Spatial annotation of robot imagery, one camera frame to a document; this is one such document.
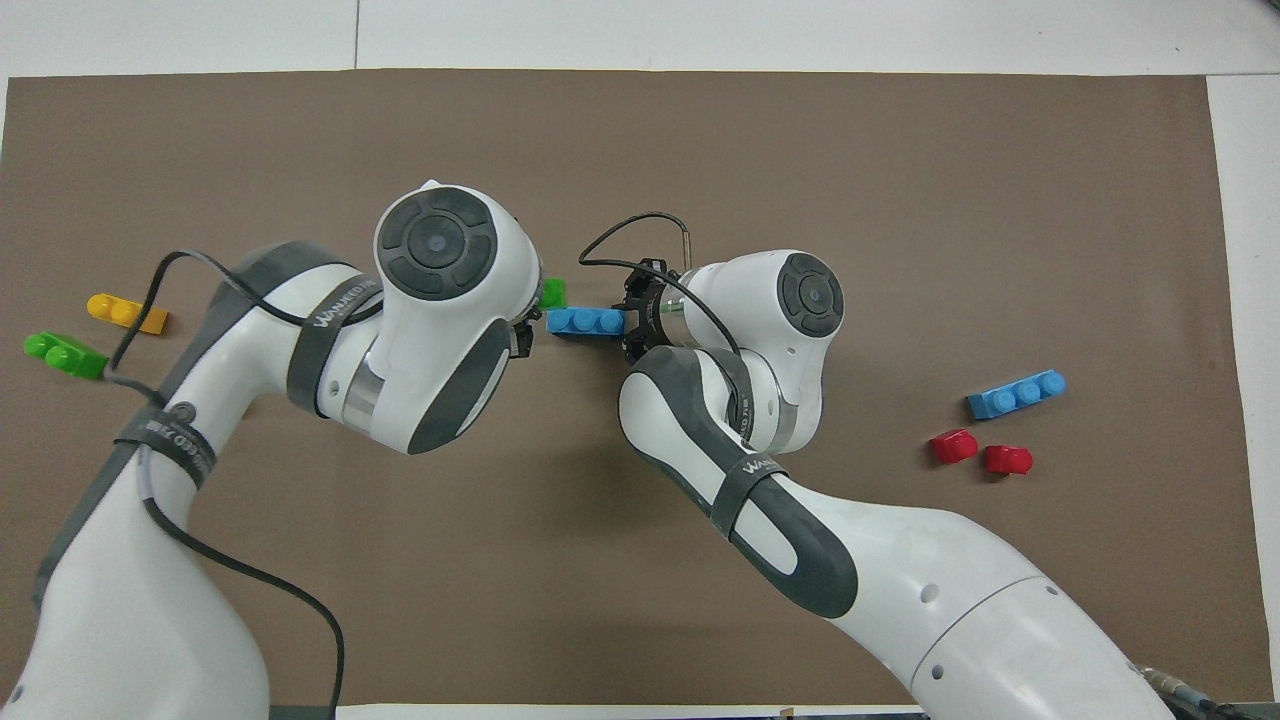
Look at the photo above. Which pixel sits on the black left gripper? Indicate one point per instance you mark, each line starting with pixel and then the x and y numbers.
pixel 521 340

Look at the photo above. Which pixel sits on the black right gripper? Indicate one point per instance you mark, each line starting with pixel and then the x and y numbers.
pixel 645 300

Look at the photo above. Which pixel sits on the green two-stud toy block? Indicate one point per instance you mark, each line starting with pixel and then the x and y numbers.
pixel 64 355
pixel 553 293

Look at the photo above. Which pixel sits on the blue three-stud toy block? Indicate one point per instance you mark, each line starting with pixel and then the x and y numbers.
pixel 1015 395
pixel 585 321

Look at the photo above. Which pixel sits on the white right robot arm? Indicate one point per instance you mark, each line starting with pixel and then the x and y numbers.
pixel 800 520

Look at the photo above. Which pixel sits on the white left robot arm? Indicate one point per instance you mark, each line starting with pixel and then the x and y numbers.
pixel 430 300

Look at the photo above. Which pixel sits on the red one-stud toy block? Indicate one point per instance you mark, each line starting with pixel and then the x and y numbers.
pixel 1007 460
pixel 954 446

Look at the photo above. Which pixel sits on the yellow two-stud toy block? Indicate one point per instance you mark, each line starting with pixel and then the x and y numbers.
pixel 110 308

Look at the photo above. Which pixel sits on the brown paper table mat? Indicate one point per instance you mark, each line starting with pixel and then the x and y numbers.
pixel 640 130

